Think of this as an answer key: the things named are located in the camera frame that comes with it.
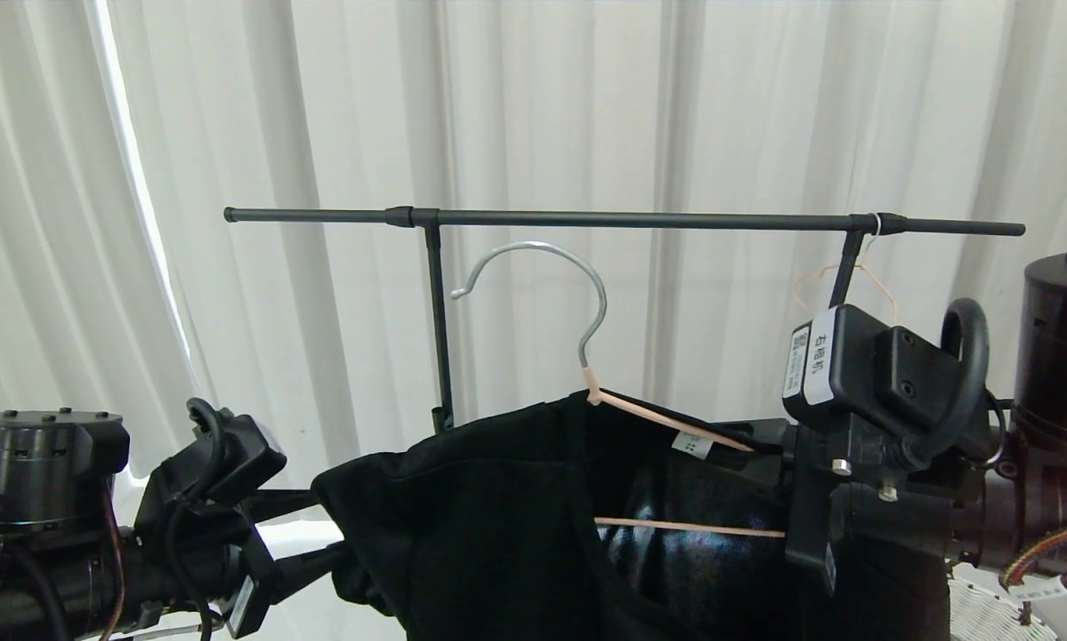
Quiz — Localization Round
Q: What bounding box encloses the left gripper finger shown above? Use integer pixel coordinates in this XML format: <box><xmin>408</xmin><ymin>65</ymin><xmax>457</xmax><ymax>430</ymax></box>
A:
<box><xmin>273</xmin><ymin>543</ymin><xmax>352</xmax><ymax>601</ymax></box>
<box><xmin>241</xmin><ymin>488</ymin><xmax>320</xmax><ymax>523</ymax></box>

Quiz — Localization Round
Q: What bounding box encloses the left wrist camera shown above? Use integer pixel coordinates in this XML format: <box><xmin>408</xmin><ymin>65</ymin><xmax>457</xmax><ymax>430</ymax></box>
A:
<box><xmin>134</xmin><ymin>410</ymin><xmax>289</xmax><ymax>546</ymax></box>

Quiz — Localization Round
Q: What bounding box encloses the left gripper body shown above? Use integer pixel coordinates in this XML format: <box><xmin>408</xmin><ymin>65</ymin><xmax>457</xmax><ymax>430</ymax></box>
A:
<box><xmin>0</xmin><ymin>525</ymin><xmax>278</xmax><ymax>641</ymax></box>

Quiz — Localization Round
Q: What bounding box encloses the white laundry basket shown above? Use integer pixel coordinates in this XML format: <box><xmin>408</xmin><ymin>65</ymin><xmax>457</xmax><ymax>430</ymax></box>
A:
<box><xmin>947</xmin><ymin>570</ymin><xmax>1059</xmax><ymax>641</ymax></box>

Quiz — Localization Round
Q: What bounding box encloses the white curtain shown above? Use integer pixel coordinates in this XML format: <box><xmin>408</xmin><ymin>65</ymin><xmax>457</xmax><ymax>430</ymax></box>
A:
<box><xmin>0</xmin><ymin>0</ymin><xmax>1067</xmax><ymax>535</ymax></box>

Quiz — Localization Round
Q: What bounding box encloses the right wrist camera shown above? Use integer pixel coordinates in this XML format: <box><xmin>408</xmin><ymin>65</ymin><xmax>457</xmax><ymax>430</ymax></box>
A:
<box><xmin>780</xmin><ymin>304</ymin><xmax>997</xmax><ymax>486</ymax></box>

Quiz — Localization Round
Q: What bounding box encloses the pink clothes hanger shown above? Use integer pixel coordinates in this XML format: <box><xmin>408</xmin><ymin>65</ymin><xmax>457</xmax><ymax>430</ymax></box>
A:
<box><xmin>791</xmin><ymin>236</ymin><xmax>901</xmax><ymax>326</ymax></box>
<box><xmin>450</xmin><ymin>240</ymin><xmax>788</xmax><ymax>540</ymax></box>

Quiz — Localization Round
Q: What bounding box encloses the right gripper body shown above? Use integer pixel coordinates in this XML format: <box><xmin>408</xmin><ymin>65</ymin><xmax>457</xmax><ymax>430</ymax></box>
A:
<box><xmin>782</xmin><ymin>423</ymin><xmax>992</xmax><ymax>596</ymax></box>

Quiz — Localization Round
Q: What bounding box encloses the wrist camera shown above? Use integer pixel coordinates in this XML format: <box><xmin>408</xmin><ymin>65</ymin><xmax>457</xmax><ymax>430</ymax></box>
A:
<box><xmin>134</xmin><ymin>410</ymin><xmax>289</xmax><ymax>546</ymax></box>
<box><xmin>780</xmin><ymin>304</ymin><xmax>997</xmax><ymax>486</ymax></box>

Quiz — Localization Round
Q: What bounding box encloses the black garment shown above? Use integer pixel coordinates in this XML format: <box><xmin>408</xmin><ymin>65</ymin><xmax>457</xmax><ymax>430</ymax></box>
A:
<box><xmin>311</xmin><ymin>390</ymin><xmax>952</xmax><ymax>641</ymax></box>

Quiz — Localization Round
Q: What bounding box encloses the black clothes rack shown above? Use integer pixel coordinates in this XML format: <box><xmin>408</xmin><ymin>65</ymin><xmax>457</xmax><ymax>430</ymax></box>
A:
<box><xmin>223</xmin><ymin>205</ymin><xmax>1028</xmax><ymax>437</ymax></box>

